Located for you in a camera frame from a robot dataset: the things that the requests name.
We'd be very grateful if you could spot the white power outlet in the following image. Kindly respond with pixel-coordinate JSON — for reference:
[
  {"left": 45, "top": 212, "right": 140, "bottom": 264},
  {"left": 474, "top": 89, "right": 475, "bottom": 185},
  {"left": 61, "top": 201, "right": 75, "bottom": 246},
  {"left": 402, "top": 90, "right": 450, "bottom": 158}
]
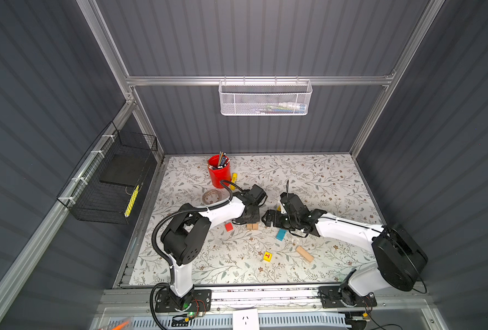
[{"left": 232, "top": 309, "right": 260, "bottom": 330}]

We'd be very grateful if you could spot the yellow marker on table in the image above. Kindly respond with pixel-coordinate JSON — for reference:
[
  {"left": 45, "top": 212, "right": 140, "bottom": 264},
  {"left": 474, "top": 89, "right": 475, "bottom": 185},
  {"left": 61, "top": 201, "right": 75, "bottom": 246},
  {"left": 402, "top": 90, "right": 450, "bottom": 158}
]
[{"left": 230, "top": 173, "right": 237, "bottom": 191}]

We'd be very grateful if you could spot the red pen cup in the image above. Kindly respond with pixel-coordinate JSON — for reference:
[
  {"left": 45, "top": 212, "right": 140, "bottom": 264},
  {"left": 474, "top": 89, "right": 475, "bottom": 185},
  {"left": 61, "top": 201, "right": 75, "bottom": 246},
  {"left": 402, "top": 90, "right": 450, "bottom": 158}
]
[{"left": 208, "top": 153, "right": 232, "bottom": 189}]

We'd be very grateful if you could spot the black corrugated cable hose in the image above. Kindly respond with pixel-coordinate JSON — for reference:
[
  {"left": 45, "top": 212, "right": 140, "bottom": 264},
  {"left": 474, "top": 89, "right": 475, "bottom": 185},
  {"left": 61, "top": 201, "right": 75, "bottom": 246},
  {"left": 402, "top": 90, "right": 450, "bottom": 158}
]
[{"left": 148, "top": 179, "right": 245, "bottom": 330}]

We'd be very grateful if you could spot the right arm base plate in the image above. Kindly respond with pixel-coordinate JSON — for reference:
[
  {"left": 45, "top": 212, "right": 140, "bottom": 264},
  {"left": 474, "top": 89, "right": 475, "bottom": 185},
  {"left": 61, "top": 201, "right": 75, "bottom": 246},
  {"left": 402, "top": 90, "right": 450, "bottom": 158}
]
[{"left": 318, "top": 285, "right": 377, "bottom": 308}]

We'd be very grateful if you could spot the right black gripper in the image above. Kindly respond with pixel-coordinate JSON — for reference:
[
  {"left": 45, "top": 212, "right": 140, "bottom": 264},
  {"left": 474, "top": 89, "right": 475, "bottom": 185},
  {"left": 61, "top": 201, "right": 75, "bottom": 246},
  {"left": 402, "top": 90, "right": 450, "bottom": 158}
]
[{"left": 261, "top": 208, "right": 298, "bottom": 230}]

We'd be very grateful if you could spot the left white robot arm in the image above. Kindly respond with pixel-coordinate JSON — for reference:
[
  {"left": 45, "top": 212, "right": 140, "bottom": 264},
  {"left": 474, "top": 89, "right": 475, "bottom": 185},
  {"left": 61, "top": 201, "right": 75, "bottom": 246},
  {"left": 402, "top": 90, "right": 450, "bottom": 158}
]
[{"left": 150, "top": 180, "right": 267, "bottom": 299}]

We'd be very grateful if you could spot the yellow marker in basket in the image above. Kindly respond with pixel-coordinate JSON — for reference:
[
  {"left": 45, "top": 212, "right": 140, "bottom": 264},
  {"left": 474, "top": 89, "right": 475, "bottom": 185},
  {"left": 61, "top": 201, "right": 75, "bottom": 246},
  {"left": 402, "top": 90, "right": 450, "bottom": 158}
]
[{"left": 124, "top": 185, "right": 140, "bottom": 218}]

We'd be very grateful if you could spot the red cube block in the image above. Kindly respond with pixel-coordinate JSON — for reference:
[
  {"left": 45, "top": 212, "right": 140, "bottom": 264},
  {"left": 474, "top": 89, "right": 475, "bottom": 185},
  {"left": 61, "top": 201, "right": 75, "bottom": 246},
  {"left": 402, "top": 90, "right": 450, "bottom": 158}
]
[{"left": 225, "top": 223, "right": 234, "bottom": 232}]

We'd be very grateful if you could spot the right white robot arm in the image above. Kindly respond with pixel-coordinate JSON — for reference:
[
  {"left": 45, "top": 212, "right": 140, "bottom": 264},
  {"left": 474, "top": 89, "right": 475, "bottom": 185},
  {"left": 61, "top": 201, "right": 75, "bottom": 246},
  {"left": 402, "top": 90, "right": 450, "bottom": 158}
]
[{"left": 261, "top": 192, "right": 428, "bottom": 306}]

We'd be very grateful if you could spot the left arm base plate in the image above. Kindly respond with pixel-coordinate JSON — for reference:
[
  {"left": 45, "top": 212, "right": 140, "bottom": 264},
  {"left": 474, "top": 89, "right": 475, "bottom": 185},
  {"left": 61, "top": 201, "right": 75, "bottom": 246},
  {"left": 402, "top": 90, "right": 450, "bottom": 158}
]
[{"left": 153, "top": 288, "right": 212, "bottom": 313}]

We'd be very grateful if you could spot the black foam pad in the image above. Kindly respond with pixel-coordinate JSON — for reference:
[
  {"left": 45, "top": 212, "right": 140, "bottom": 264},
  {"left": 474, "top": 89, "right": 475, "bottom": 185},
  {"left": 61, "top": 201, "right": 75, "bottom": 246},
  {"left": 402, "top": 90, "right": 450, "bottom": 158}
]
[{"left": 100, "top": 155, "right": 146, "bottom": 187}]

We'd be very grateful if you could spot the yellow cube red letter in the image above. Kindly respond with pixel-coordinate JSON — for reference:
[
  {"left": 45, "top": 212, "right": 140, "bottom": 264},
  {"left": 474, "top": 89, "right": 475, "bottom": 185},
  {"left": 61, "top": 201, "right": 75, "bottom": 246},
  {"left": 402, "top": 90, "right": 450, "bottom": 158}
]
[{"left": 263, "top": 252, "right": 272, "bottom": 262}]

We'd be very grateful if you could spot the teal rectangular block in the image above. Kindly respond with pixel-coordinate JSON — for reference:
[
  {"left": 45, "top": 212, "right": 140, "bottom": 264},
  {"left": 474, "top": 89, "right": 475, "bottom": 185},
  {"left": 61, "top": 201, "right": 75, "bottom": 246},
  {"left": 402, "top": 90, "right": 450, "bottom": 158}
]
[{"left": 276, "top": 229, "right": 287, "bottom": 241}]

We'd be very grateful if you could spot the black wire wall basket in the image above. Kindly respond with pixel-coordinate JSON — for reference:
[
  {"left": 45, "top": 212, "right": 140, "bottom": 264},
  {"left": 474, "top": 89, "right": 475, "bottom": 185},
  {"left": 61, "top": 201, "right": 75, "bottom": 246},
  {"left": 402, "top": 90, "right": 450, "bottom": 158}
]
[{"left": 58, "top": 124, "right": 159, "bottom": 225}]

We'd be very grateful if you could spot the white wire mesh basket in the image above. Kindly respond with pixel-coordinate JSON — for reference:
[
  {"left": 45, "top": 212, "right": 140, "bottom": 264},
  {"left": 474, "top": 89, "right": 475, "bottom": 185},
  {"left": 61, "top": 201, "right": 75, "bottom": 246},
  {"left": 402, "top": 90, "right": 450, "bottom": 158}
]
[{"left": 218, "top": 79, "right": 313, "bottom": 116}]

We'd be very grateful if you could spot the clear tape roll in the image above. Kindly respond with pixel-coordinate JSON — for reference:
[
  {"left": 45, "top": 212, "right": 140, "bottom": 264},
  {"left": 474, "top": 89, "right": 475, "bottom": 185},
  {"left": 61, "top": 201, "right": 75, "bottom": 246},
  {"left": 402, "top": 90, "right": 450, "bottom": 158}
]
[{"left": 201, "top": 190, "right": 223, "bottom": 206}]

